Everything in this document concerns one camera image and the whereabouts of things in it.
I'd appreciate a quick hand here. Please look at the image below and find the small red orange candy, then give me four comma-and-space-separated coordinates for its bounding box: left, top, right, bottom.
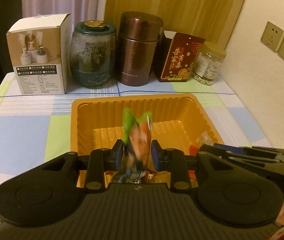
189, 145, 199, 156

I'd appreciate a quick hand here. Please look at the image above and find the clear brown candy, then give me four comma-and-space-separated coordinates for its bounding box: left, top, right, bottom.
196, 131, 214, 148

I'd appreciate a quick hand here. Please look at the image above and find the green meat snack packet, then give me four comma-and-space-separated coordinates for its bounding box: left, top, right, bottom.
112, 108, 153, 184

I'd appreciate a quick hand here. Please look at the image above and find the brown candy packet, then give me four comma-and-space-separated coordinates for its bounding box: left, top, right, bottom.
146, 170, 157, 184

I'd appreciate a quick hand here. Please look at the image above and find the orange plastic tray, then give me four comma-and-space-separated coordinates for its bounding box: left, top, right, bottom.
70, 93, 223, 155

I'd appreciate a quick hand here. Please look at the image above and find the checkered tablecloth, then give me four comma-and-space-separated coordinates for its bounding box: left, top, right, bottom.
0, 73, 270, 184

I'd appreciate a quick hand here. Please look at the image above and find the clear plastic nut jar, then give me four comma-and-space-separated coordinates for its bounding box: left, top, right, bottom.
192, 41, 226, 86

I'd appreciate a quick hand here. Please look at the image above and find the red gift box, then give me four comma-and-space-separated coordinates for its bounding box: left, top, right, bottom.
153, 31, 205, 82

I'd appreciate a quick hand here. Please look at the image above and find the green glass jar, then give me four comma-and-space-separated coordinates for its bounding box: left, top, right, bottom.
70, 20, 117, 87

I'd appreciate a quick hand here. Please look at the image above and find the brown metal thermos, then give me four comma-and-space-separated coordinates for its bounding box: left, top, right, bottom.
114, 11, 163, 87

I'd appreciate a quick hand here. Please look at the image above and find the white product box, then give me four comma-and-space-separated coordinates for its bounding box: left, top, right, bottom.
6, 14, 72, 95

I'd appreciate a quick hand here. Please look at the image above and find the double wall socket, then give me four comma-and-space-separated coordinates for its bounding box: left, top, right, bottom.
261, 21, 284, 61

